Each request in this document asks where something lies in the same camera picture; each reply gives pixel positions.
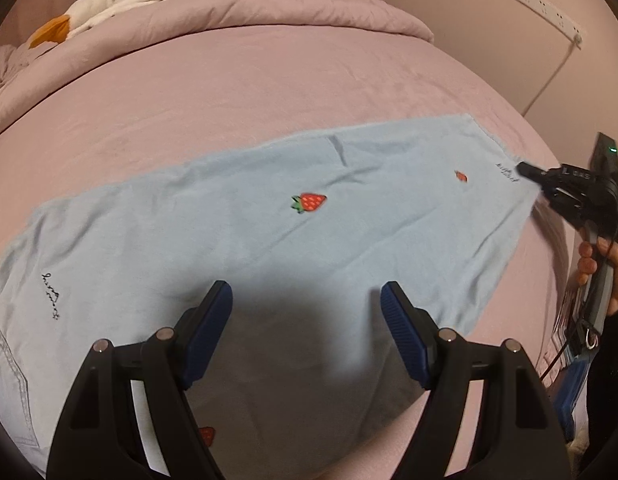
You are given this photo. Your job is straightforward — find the white power strip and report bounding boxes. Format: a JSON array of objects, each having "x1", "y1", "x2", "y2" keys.
[{"x1": 515, "y1": 0, "x2": 584, "y2": 49}]

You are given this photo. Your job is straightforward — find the person's right hand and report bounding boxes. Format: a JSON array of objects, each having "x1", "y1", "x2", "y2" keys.
[{"x1": 577, "y1": 237, "x2": 618, "y2": 315}]

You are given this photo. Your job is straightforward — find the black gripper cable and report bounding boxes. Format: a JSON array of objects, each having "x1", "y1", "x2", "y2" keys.
[{"x1": 538, "y1": 299, "x2": 598, "y2": 380}]

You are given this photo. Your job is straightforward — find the light blue strawberry pants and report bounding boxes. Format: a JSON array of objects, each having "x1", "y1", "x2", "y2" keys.
[{"x1": 0, "y1": 115, "x2": 538, "y2": 479}]

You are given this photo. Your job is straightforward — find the mauve quilted comforter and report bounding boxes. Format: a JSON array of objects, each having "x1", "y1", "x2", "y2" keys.
[{"x1": 0, "y1": 0, "x2": 434, "y2": 134}]

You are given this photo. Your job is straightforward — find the white power cable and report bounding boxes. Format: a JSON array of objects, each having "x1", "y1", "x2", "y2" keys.
[{"x1": 520, "y1": 34, "x2": 582, "y2": 117}]

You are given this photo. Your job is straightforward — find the pink bed sheet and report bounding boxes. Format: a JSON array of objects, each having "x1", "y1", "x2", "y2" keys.
[{"x1": 0, "y1": 25, "x2": 570, "y2": 479}]

